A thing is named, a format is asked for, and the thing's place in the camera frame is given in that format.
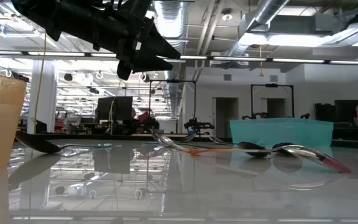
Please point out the black background robot arm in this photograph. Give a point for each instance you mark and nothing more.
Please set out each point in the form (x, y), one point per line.
(197, 125)

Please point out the teal plastic tray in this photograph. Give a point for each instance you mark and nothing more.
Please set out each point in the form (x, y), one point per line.
(281, 132)

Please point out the white pillar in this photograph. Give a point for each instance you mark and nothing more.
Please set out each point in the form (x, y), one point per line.
(47, 99)

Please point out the black monitor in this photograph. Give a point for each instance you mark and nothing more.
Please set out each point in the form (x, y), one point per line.
(113, 109)

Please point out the red object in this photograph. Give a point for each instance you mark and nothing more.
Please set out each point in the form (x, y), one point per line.
(143, 116)

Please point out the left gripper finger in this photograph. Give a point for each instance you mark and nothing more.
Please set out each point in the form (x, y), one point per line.
(160, 46)
(155, 65)

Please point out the round ceiling fixture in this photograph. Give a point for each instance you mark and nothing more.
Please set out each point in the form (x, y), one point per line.
(227, 15)

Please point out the black cabinet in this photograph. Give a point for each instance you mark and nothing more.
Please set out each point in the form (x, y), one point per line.
(325, 112)
(346, 110)

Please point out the black stand frame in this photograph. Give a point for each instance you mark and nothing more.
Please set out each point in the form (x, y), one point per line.
(271, 85)
(172, 81)

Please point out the black aluminium table frame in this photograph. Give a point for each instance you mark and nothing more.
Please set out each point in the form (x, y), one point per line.
(120, 137)

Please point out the silver spiral duct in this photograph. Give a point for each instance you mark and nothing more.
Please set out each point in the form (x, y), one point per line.
(172, 18)
(266, 12)

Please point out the long LED light bar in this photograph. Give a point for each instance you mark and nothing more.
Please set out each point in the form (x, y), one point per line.
(238, 58)

